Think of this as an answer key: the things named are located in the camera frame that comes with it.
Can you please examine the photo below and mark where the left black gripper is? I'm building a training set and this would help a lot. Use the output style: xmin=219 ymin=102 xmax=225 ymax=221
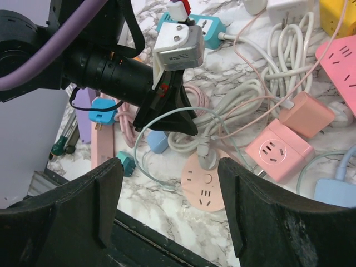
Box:
xmin=63 ymin=50 xmax=199 ymax=137

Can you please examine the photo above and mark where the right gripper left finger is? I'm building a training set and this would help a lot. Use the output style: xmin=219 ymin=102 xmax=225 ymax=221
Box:
xmin=1 ymin=158 xmax=123 ymax=266

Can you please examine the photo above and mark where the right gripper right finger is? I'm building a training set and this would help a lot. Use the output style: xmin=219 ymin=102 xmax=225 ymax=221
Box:
xmin=218 ymin=157 xmax=355 ymax=266

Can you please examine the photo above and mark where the blue small plug adapter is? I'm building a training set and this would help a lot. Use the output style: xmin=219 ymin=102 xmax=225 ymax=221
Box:
xmin=88 ymin=97 xmax=117 ymax=130

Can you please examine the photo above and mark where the light blue power strip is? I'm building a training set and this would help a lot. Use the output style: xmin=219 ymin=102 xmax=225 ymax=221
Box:
xmin=314 ymin=145 xmax=355 ymax=208

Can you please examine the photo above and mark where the white cable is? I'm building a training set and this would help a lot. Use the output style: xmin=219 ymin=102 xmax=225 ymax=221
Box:
xmin=261 ymin=11 xmax=329 ymax=117
xmin=167 ymin=78 xmax=268 ymax=170

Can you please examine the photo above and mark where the pink cube socket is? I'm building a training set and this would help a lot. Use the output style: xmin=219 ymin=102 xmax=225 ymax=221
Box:
xmin=245 ymin=119 xmax=315 ymax=182

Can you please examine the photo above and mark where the teal small plug adapter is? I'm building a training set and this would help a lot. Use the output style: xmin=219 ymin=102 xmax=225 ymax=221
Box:
xmin=116 ymin=151 xmax=136 ymax=177

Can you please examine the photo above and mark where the pink long power strip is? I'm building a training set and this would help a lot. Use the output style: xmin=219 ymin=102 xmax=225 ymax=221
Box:
xmin=91 ymin=123 xmax=115 ymax=169

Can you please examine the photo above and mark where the purple power strip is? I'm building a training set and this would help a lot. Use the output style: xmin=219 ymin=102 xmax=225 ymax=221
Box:
xmin=73 ymin=88 xmax=96 ymax=144

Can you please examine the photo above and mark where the pink triangular socket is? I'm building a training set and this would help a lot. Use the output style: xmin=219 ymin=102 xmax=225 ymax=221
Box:
xmin=315 ymin=35 xmax=356 ymax=113

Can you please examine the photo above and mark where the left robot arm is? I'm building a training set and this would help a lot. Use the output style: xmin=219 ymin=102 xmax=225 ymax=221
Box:
xmin=1 ymin=1 xmax=198 ymax=136

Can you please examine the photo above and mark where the light blue small plug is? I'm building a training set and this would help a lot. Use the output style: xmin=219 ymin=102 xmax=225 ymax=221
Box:
xmin=147 ymin=131 xmax=169 ymax=154

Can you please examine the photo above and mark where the pink round socket base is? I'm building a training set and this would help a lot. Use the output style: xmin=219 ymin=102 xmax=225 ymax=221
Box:
xmin=181 ymin=153 xmax=225 ymax=212

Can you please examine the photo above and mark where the white flat plug adapter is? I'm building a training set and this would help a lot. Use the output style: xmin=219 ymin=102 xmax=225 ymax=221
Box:
xmin=266 ymin=0 xmax=314 ymax=26

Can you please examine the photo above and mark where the yellow cube socket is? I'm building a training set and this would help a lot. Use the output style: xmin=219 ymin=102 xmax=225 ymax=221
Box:
xmin=319 ymin=0 xmax=356 ymax=38

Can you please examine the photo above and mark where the salmon cube charger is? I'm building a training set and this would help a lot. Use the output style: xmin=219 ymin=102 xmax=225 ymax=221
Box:
xmin=279 ymin=91 xmax=335 ymax=139

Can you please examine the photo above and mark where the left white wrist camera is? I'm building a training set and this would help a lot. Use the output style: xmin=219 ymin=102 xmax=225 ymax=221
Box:
xmin=151 ymin=0 xmax=206 ymax=90

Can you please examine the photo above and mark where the green handle screwdriver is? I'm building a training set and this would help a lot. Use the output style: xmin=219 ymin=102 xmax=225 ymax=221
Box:
xmin=48 ymin=111 xmax=80 ymax=161

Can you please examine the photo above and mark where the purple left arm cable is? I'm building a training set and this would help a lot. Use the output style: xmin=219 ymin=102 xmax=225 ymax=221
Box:
xmin=0 ymin=0 xmax=106 ymax=92

